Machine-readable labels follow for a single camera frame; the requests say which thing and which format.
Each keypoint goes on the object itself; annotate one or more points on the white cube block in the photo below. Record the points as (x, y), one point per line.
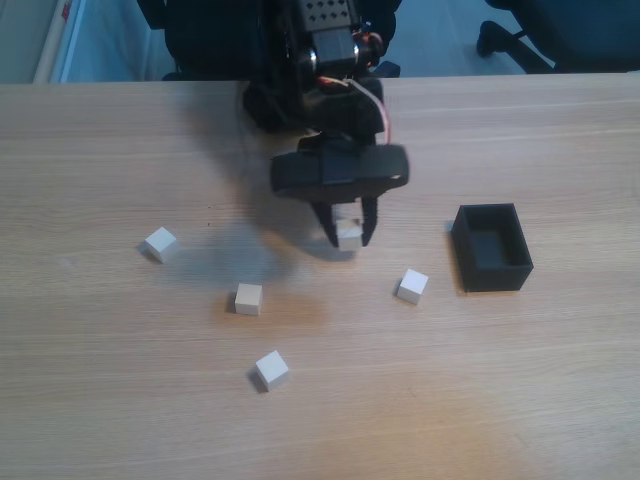
(349, 237)
(161, 244)
(248, 299)
(413, 286)
(272, 370)

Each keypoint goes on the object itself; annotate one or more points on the black oval camera box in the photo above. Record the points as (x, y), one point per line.
(340, 172)

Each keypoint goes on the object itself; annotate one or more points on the black open box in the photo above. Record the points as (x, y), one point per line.
(500, 280)

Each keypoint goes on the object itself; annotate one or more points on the dark blue office chair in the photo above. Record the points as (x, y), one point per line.
(575, 30)

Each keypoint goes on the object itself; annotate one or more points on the white panel beige edge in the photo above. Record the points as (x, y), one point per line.
(100, 45)

